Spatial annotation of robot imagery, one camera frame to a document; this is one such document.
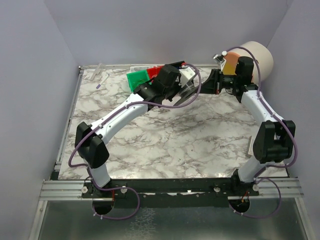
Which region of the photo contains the white label card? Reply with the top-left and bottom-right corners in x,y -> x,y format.
130,65 -> 157,73

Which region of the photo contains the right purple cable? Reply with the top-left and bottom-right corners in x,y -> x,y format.
223,46 -> 299,220

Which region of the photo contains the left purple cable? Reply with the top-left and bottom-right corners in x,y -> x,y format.
68,63 -> 203,221

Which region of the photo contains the purple capped marker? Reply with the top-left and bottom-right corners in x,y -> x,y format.
96,74 -> 110,89

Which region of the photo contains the black plastic bin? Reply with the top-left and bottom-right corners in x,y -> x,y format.
169,61 -> 185,69

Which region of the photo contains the red plastic bin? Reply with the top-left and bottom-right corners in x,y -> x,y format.
146,65 -> 163,80

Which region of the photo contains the black spool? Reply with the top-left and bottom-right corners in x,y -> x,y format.
174,82 -> 199,106

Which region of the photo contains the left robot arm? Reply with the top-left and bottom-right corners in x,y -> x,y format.
75,64 -> 188,188

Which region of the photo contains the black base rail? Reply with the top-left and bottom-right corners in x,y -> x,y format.
81,177 -> 259,209

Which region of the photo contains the green plastic bin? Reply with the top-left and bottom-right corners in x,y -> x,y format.
126,70 -> 151,93

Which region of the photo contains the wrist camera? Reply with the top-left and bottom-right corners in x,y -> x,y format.
212,51 -> 228,71
179,66 -> 196,87

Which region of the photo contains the large cylinder drum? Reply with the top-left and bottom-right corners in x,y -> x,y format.
222,41 -> 274,82

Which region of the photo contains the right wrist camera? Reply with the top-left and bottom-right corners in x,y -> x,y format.
212,51 -> 228,71

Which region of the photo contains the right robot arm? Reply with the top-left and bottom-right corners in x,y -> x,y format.
200,56 -> 296,183

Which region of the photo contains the purple cable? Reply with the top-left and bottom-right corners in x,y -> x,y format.
68,63 -> 203,221
223,46 -> 299,220

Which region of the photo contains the small white box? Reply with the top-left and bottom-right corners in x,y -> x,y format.
246,136 -> 255,158

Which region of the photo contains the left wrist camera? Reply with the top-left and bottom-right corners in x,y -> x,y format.
179,66 -> 196,87

